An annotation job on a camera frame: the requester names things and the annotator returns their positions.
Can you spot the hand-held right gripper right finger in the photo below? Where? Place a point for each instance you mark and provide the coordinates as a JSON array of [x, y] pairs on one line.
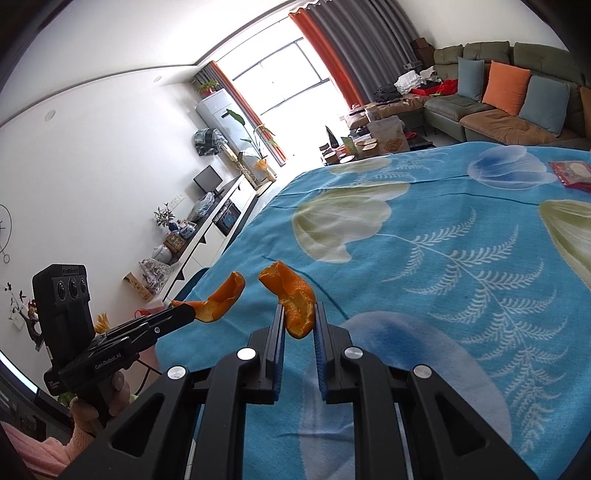
[[321, 350]]

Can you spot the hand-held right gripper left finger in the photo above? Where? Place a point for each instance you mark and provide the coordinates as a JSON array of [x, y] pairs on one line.
[[279, 350]]

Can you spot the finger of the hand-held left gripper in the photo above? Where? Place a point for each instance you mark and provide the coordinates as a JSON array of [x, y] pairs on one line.
[[154, 316], [166, 327]]

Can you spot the thick orange peel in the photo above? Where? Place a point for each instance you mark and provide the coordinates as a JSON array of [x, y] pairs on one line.
[[291, 290]]

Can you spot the curved orange peel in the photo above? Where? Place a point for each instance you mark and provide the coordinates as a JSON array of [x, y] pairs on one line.
[[221, 300]]

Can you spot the person's left hand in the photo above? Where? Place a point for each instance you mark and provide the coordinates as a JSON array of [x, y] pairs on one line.
[[122, 397]]

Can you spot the bamboo print box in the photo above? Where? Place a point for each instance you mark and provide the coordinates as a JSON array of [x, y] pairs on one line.
[[138, 286]]

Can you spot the clear glass ship ornament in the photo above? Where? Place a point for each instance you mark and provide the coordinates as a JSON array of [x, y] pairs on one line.
[[154, 274]]

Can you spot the white ceramic jar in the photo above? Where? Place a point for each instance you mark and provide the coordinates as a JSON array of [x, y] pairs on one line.
[[161, 254]]

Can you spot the white and black TV cabinet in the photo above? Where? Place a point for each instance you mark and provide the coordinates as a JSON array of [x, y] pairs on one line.
[[203, 244]]

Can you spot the potted plant in blue vase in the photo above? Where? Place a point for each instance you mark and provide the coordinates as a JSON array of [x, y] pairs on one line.
[[166, 217]]

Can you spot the clear plastic bag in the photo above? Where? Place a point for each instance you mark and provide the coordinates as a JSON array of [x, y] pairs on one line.
[[203, 207]]

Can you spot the blue floral blanket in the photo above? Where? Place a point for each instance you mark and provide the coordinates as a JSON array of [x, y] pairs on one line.
[[438, 277]]

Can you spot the black monitor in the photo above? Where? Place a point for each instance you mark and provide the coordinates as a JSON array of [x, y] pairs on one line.
[[207, 179]]

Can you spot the covered standing fan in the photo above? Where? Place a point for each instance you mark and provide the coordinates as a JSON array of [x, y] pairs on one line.
[[207, 141]]

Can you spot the large leafy potted plant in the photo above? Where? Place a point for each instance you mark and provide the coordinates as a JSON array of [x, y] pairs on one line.
[[251, 147]]

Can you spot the white floor air conditioner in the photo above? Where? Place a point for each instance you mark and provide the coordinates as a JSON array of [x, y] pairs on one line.
[[221, 120]]

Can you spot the orange curtain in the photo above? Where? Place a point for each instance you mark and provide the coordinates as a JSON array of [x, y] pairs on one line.
[[332, 60], [251, 115]]

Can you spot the brown paper bag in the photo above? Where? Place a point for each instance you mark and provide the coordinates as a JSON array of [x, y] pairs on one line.
[[390, 134]]

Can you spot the coffee table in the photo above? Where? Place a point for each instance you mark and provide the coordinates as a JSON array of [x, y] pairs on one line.
[[415, 141]]

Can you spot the small potted plant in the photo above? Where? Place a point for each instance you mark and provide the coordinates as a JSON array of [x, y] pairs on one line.
[[207, 87]]

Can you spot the pile of white clothes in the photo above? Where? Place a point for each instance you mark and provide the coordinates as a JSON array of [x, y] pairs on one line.
[[411, 78]]

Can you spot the green and brown sofa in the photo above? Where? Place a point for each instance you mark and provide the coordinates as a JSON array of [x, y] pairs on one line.
[[498, 122]]

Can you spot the red cloth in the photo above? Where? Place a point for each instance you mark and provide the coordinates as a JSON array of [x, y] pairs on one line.
[[443, 87]]

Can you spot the red snack packet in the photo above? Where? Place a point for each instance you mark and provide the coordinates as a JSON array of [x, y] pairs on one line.
[[575, 174]]

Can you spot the blue pillow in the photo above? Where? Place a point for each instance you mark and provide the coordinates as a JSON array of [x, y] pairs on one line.
[[471, 78]]

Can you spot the grey curtain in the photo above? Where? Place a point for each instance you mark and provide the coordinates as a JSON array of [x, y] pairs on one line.
[[369, 41]]

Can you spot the orange pillow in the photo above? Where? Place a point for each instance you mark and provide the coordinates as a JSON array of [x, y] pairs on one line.
[[508, 87]]

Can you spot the grey-blue pillow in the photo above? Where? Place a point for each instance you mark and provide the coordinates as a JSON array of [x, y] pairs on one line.
[[545, 106]]

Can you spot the branch wall decoration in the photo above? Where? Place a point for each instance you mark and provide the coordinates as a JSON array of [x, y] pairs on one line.
[[23, 314]]

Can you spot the wall clock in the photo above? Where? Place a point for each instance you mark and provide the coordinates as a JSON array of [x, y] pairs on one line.
[[4, 230]]

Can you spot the white wall sockets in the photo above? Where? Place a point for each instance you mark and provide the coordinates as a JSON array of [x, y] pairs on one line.
[[176, 201]]

